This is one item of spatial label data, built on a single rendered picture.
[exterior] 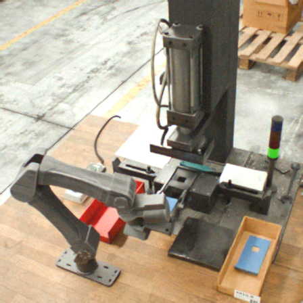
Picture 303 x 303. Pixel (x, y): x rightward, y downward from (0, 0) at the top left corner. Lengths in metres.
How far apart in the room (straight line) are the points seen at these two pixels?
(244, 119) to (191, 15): 2.36
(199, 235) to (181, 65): 0.53
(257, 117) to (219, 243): 2.28
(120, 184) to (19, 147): 2.45
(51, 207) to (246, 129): 2.44
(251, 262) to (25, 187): 0.69
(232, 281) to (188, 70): 0.61
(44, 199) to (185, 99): 0.48
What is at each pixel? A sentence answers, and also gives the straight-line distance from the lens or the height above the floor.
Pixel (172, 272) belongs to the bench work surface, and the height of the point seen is 0.90.
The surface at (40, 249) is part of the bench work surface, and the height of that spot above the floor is 0.90.
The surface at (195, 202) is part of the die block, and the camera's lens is 1.50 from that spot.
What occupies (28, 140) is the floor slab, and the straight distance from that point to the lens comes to 3.56.
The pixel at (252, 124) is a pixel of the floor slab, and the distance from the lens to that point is 3.51.
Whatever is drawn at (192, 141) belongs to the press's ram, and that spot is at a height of 1.18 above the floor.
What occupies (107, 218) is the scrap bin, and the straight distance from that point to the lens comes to 1.52.
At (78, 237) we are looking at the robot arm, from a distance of 1.24.
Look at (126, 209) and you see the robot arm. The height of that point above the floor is 1.21.
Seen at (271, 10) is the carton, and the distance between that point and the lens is 4.65.
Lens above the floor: 2.00
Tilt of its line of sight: 39 degrees down
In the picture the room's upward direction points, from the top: 5 degrees counter-clockwise
